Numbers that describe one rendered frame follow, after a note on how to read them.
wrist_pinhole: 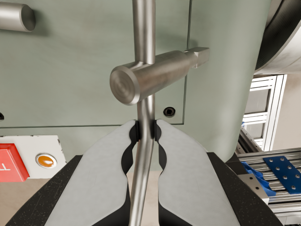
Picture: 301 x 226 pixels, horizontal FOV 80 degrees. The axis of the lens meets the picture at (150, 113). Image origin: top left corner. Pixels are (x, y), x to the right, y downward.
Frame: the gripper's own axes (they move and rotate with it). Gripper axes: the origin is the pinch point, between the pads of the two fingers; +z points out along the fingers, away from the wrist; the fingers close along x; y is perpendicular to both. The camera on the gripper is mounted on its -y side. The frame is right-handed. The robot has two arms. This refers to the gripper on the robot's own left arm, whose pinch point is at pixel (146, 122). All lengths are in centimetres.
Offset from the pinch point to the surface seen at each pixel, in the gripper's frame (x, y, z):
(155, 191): 0, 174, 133
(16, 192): -165, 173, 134
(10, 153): -17.9, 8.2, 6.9
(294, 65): 21.1, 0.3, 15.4
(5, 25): -11.9, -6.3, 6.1
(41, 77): -11.5, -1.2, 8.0
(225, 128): 9.5, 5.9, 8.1
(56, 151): -12.6, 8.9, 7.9
